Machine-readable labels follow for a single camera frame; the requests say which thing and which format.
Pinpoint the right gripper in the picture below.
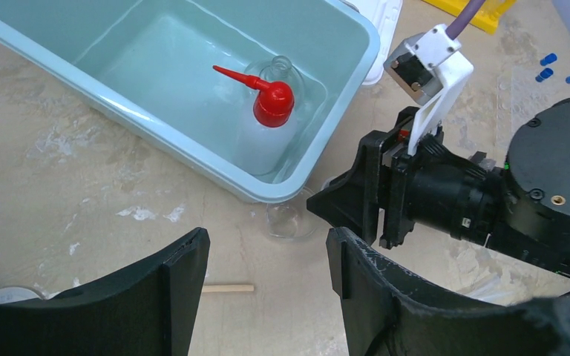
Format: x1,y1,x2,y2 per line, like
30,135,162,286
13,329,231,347
307,106,418,249

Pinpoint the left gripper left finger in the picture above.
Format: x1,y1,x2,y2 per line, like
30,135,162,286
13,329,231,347
0,228,210,355

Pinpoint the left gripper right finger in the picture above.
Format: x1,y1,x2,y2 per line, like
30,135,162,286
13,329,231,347
326,228,570,355

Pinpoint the white squeeze bottle red nozzle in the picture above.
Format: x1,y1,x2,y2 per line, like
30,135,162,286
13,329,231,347
213,65,297,176

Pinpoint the teal plastic bin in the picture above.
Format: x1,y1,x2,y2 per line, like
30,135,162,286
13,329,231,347
0,1,380,202

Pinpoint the small glass flask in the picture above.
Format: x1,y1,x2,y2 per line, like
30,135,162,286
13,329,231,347
243,55,307,113

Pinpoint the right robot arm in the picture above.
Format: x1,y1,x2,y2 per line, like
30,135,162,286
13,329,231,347
307,98,570,278

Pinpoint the wooden stick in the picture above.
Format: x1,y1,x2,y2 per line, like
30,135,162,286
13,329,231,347
201,284,255,294

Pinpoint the white bin lid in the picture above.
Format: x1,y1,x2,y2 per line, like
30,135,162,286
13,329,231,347
341,0,403,86

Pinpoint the yellow test tube rack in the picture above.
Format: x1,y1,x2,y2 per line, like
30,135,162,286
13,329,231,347
422,0,517,36

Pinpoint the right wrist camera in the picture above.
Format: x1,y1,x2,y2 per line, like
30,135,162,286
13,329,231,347
384,24,474,155

